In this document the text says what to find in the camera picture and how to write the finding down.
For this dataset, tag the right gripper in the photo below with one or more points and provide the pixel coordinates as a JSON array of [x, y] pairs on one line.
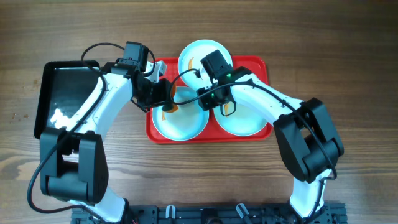
[[204, 101]]

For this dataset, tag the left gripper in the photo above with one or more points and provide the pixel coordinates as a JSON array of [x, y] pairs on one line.
[[162, 98]]

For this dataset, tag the orange green scrub sponge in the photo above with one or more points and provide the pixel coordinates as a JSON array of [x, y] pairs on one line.
[[169, 106]]

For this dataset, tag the light blue plate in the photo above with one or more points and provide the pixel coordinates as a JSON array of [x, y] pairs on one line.
[[186, 123], [241, 122], [190, 58]]

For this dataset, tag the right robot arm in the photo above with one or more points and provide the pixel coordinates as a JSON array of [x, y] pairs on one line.
[[308, 141]]

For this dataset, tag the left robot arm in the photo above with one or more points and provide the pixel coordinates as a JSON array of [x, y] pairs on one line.
[[73, 165]]

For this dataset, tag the red plastic tray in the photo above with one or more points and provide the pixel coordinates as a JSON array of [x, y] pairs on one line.
[[213, 131]]

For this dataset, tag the black rectangular water tray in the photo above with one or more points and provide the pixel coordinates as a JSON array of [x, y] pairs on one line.
[[64, 88]]

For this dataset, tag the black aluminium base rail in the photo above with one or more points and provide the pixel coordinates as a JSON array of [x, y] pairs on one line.
[[264, 214]]

